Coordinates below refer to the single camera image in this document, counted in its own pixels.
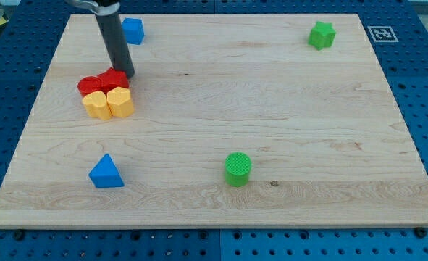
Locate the blue cube block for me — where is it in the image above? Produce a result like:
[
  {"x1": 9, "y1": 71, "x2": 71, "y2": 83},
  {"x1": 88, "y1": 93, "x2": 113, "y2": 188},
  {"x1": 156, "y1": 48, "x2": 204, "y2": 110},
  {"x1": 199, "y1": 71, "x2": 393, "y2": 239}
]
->
[{"x1": 122, "y1": 17, "x2": 145, "y2": 45}]

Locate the light wooden board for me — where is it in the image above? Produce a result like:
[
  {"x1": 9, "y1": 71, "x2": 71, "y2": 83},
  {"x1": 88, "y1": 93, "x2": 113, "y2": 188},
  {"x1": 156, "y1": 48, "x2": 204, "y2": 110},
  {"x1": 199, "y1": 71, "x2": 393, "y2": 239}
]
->
[{"x1": 0, "y1": 14, "x2": 428, "y2": 230}]

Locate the green cylinder block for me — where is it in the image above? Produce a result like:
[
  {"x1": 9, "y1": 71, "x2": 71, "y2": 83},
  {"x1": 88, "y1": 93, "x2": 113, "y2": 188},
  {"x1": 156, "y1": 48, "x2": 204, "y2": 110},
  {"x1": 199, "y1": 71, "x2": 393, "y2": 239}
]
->
[{"x1": 225, "y1": 152, "x2": 252, "y2": 187}]

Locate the yellow hexagon block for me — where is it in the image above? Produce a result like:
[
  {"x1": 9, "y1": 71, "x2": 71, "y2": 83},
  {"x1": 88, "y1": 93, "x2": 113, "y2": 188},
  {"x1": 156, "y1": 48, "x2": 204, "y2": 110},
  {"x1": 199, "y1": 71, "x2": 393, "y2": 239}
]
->
[{"x1": 106, "y1": 87, "x2": 135, "y2": 117}]

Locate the red pentagon block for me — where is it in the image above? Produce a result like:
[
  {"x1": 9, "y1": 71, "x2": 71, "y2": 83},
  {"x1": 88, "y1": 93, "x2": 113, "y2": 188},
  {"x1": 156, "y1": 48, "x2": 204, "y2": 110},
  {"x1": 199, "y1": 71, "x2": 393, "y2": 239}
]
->
[{"x1": 97, "y1": 67, "x2": 129, "y2": 94}]

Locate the blue triangle block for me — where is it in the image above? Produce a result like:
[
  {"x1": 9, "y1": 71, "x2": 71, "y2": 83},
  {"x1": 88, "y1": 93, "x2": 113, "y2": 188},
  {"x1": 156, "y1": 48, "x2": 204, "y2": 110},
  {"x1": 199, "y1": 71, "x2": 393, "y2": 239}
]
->
[{"x1": 88, "y1": 154, "x2": 125, "y2": 189}]

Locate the yellow heart block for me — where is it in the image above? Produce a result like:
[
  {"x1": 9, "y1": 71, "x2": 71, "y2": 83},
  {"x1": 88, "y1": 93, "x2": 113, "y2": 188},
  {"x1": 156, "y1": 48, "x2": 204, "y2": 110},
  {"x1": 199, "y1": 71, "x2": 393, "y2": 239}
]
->
[{"x1": 82, "y1": 91, "x2": 112, "y2": 120}]

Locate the red cylinder block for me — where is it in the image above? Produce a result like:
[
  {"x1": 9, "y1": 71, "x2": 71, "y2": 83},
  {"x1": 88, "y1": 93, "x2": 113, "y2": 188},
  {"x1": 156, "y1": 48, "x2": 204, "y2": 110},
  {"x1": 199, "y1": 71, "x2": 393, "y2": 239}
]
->
[{"x1": 77, "y1": 76, "x2": 101, "y2": 97}]

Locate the green star block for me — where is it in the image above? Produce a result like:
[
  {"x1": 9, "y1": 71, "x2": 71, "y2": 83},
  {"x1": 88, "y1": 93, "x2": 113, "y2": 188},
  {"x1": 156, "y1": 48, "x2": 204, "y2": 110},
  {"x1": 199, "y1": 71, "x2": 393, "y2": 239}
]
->
[{"x1": 308, "y1": 21, "x2": 336, "y2": 50}]

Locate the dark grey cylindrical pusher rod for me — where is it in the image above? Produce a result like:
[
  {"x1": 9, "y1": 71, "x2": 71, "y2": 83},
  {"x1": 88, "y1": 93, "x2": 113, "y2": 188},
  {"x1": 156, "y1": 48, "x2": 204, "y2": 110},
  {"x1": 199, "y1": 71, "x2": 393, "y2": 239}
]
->
[{"x1": 95, "y1": 1, "x2": 135, "y2": 78}]

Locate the silver metal clamp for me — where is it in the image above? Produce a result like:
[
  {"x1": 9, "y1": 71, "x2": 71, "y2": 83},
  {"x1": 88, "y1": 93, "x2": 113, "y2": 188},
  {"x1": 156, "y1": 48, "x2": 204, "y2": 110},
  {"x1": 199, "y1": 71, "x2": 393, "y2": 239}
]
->
[{"x1": 65, "y1": 0, "x2": 120, "y2": 16}]

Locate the white fiducial marker tag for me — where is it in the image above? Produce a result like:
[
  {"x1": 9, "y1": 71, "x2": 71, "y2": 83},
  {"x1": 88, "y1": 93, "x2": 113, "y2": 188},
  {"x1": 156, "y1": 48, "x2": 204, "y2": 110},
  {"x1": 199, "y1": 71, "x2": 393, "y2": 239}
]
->
[{"x1": 368, "y1": 25, "x2": 398, "y2": 43}]

